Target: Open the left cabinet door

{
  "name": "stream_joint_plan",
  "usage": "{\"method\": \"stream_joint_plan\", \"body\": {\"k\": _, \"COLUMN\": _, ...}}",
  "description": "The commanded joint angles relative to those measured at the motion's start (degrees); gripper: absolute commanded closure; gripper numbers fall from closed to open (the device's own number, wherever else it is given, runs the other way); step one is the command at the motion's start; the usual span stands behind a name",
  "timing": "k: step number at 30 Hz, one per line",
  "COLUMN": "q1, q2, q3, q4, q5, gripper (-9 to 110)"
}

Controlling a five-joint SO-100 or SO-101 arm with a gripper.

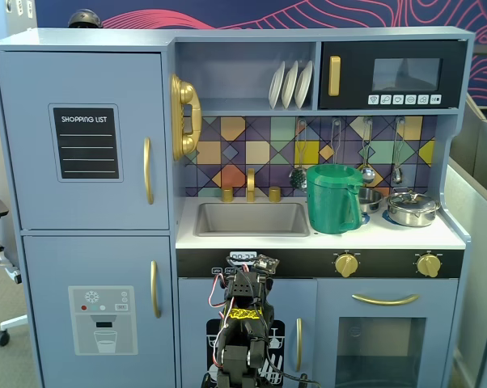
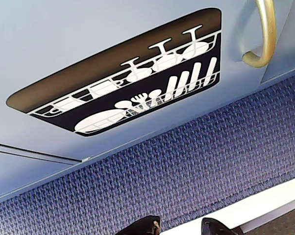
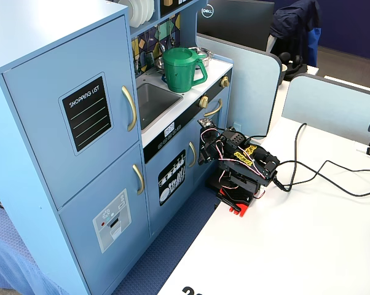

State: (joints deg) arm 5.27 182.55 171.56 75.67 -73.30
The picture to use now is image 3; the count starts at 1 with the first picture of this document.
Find black shopping list sticker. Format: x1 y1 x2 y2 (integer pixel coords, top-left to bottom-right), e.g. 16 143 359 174
58 72 114 157

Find blue ice dispenser cabinet door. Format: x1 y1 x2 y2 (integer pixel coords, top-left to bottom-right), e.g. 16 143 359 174
58 143 151 294

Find green plastic pitcher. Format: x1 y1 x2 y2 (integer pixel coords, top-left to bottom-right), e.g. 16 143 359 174
162 47 208 93

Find blue toy oven door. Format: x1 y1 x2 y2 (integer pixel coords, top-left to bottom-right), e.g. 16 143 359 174
192 97 229 187

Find short gold curved door handle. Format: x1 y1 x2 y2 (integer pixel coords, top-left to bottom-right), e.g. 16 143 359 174
132 164 146 196

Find dark navy jacket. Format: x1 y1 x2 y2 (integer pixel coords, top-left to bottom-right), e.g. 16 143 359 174
270 0 323 68

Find blue quilted cloth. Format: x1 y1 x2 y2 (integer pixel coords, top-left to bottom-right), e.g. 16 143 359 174
0 181 69 295

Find long gold curved door handle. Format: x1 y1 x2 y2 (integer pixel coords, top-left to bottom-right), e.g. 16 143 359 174
121 85 138 132

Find silver metal toy pot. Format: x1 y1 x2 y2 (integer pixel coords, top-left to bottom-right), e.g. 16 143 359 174
187 46 214 69

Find grey toy sink basin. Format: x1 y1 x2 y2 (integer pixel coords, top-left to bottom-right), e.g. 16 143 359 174
136 82 184 132

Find black power cable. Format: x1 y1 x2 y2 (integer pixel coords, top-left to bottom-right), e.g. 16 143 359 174
277 159 370 197
272 122 308 193

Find small gold dishwasher handle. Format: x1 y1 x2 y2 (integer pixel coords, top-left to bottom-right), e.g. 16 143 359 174
187 141 197 168

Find blue toy kitchen cabinet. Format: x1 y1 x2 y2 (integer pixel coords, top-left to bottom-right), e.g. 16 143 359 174
0 0 235 295

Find black Dell monitor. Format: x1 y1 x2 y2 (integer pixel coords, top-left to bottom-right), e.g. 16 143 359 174
197 0 275 52

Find navy textured mat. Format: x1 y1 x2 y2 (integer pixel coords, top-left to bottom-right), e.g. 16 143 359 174
111 187 220 295

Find light blue desk divider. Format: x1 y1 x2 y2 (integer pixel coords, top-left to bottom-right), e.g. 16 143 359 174
196 33 283 138
281 73 370 151

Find black headphones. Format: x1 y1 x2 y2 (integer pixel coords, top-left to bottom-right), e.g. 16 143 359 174
278 52 304 81

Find red table clamp base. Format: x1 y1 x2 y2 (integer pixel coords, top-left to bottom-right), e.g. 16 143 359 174
215 187 257 218

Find gold oven door handle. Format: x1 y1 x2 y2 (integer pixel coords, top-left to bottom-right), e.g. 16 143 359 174
203 98 223 117

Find blue dishwasher print door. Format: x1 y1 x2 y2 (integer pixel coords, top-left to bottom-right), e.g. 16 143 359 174
144 132 195 237

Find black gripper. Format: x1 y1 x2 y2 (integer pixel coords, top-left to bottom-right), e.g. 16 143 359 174
197 126 226 167

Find blue shopping list cabinet door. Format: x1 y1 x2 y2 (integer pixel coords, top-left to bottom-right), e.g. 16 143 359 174
2 14 142 210

